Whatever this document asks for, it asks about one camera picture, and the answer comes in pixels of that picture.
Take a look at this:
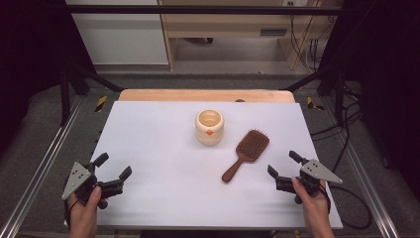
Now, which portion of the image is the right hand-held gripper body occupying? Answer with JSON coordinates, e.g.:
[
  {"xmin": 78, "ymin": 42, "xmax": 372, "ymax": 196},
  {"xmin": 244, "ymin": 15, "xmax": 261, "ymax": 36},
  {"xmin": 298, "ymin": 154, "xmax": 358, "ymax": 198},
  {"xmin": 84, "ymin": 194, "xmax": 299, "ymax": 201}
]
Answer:
[{"xmin": 275, "ymin": 159, "xmax": 344, "ymax": 204}]

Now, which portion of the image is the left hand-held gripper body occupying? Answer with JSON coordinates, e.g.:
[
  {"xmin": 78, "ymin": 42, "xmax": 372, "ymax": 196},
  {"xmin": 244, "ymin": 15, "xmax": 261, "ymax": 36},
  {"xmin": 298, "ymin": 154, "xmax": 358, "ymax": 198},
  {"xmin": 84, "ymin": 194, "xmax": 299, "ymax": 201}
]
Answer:
[{"xmin": 61, "ymin": 161, "xmax": 125, "ymax": 210}]

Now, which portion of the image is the brown wooden hairbrush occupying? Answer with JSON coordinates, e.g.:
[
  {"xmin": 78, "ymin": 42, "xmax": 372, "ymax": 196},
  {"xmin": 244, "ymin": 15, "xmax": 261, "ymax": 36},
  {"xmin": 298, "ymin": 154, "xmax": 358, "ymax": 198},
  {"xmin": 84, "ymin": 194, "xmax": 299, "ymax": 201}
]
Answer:
[{"xmin": 221, "ymin": 129, "xmax": 270, "ymax": 183}]

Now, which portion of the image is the cream ceramic cup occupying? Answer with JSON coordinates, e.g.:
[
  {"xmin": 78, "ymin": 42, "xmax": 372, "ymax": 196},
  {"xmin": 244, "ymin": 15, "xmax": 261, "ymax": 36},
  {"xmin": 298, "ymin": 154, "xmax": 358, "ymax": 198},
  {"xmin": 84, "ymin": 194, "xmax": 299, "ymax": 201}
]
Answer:
[{"xmin": 194, "ymin": 108, "xmax": 226, "ymax": 147}]

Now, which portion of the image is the person's left hand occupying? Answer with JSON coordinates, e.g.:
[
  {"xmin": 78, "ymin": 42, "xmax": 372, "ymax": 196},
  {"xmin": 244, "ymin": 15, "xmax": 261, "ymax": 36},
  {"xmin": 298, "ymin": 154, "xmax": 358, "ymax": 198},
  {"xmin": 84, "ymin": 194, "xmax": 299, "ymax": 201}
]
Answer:
[{"xmin": 67, "ymin": 185, "xmax": 103, "ymax": 221}]

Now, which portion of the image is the person's right hand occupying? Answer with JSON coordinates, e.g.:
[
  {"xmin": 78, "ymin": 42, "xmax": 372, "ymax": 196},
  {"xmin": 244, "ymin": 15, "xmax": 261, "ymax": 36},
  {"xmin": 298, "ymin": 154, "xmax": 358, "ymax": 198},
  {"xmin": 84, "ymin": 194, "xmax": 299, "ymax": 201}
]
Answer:
[{"xmin": 291, "ymin": 177, "xmax": 331, "ymax": 217}]

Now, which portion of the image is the black metal stand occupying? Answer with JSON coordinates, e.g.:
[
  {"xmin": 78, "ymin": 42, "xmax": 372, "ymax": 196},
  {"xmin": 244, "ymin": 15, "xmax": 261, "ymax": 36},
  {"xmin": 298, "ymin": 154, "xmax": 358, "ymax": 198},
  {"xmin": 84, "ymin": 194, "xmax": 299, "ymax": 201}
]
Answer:
[
  {"xmin": 280, "ymin": 63, "xmax": 346, "ymax": 125},
  {"xmin": 59, "ymin": 62, "xmax": 125, "ymax": 127}
]

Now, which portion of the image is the black curtain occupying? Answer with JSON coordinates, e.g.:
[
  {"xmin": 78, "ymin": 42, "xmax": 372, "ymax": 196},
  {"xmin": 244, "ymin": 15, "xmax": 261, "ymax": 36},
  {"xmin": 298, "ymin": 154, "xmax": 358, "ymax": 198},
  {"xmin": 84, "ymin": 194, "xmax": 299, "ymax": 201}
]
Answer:
[
  {"xmin": 318, "ymin": 0, "xmax": 420, "ymax": 199},
  {"xmin": 0, "ymin": 0, "xmax": 97, "ymax": 157}
]

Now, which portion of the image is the white cabinet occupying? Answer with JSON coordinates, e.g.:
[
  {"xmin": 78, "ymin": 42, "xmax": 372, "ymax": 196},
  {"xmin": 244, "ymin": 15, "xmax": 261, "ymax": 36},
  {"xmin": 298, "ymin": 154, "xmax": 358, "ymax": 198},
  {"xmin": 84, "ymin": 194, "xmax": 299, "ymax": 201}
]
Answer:
[{"xmin": 65, "ymin": 0, "xmax": 169, "ymax": 65}]

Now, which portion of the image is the light wooden desk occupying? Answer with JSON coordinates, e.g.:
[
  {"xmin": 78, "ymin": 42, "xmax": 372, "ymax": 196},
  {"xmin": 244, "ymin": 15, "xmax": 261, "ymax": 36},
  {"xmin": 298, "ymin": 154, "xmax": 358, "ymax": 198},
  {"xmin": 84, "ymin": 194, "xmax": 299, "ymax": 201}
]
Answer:
[{"xmin": 157, "ymin": 0, "xmax": 345, "ymax": 71}]

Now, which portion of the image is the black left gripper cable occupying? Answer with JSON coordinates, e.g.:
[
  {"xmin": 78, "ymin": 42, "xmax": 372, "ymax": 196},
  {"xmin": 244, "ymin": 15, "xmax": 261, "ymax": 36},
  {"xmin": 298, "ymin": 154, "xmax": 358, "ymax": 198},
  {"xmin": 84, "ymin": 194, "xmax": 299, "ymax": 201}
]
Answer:
[{"xmin": 63, "ymin": 197, "xmax": 81, "ymax": 230}]

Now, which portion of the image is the aluminium floor rail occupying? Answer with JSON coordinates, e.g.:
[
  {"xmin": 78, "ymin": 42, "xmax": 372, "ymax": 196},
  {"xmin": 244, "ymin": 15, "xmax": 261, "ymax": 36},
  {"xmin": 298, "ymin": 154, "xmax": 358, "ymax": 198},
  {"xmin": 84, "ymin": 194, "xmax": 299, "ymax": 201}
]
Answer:
[
  {"xmin": 321, "ymin": 95, "xmax": 401, "ymax": 238},
  {"xmin": 0, "ymin": 95, "xmax": 85, "ymax": 238}
]

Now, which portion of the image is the long black floor cable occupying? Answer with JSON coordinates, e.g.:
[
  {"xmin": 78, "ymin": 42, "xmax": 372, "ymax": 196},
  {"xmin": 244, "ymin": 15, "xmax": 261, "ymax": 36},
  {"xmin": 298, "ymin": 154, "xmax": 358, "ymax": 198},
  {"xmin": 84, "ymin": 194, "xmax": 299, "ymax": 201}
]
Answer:
[{"xmin": 330, "ymin": 127, "xmax": 373, "ymax": 231}]

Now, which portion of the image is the black hanging cable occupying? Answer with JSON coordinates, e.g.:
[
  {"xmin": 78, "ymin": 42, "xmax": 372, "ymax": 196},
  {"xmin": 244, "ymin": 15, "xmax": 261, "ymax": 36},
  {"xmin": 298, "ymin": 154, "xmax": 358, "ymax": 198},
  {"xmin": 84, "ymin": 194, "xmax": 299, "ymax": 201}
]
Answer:
[{"xmin": 289, "ymin": 14, "xmax": 315, "ymax": 72}]

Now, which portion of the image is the yellow hanging cable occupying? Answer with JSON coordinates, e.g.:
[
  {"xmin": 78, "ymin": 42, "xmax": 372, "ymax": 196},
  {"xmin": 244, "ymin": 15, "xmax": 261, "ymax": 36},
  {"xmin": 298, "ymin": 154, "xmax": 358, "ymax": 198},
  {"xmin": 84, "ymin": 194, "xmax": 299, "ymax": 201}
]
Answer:
[{"xmin": 290, "ymin": 0, "xmax": 323, "ymax": 69}]

